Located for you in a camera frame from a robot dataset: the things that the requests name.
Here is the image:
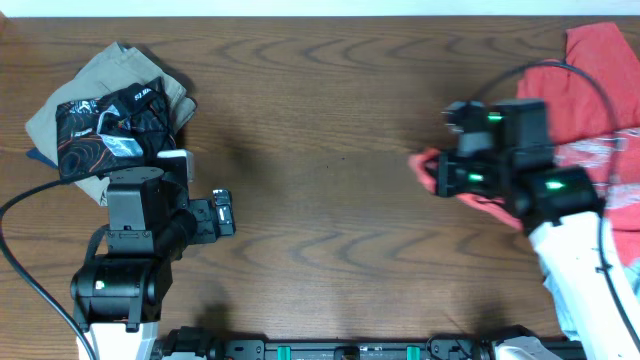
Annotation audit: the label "red printed t-shirt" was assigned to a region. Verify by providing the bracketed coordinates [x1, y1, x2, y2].
[409, 22, 639, 266]

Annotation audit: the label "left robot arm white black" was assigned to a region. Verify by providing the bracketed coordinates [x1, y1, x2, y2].
[70, 167, 236, 359]

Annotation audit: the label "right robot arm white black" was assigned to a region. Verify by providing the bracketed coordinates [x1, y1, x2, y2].
[431, 99, 639, 359]

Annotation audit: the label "black orange patterned shorts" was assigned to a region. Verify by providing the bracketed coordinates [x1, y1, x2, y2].
[55, 77, 176, 179]

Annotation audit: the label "khaki folded trousers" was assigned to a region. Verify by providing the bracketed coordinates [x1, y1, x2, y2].
[24, 41, 198, 207]

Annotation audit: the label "dark blue folded garment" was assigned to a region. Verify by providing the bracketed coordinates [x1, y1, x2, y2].
[26, 148, 57, 169]

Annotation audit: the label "light blue grey garment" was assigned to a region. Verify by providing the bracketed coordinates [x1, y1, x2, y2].
[540, 258, 639, 341]

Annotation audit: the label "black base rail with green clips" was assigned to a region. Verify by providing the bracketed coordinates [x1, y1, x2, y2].
[149, 325, 586, 360]

